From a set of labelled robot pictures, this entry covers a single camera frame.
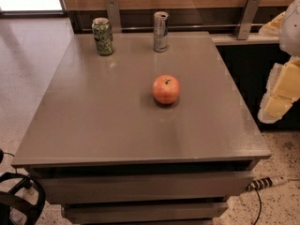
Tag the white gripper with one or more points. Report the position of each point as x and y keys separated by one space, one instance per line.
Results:
x=291 y=28

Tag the green soda can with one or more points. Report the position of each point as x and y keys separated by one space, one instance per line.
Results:
x=103 y=36

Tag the silver slim can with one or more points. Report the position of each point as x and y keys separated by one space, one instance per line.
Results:
x=160 y=31

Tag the red apple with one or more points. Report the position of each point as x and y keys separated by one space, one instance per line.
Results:
x=166 y=89

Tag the grey drawer cabinet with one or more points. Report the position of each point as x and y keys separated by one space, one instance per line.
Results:
x=106 y=151

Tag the black office chair base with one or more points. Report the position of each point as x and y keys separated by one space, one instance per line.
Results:
x=9 y=200

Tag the horizontal metal rail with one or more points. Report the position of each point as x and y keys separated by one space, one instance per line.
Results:
x=194 y=27

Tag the left metal bracket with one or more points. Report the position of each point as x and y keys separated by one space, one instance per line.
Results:
x=113 y=12

